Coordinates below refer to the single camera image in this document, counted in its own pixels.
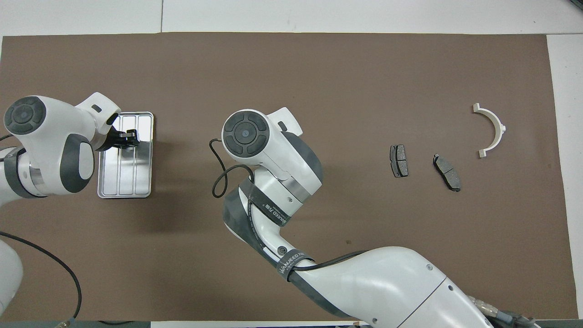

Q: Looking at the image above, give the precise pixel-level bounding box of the silver metal tray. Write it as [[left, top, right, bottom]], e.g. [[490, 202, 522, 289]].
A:
[[97, 112, 154, 199]]

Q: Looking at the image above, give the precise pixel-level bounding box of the brown table mat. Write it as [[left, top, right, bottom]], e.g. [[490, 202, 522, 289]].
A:
[[0, 33, 578, 322]]

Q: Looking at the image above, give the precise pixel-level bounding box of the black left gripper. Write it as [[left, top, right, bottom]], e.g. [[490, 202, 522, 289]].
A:
[[107, 129, 140, 150]]

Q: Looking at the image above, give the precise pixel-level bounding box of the rectangular dark brake pad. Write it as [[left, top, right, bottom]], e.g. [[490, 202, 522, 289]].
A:
[[389, 144, 409, 178]]

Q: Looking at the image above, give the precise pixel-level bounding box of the elongated dark brake pad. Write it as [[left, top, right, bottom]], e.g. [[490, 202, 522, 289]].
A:
[[433, 154, 461, 192]]

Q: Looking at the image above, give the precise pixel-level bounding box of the white half-ring bracket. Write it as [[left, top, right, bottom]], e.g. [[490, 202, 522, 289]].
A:
[[473, 103, 506, 159]]

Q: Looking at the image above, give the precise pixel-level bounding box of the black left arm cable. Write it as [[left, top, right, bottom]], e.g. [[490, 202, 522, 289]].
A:
[[0, 231, 82, 320]]

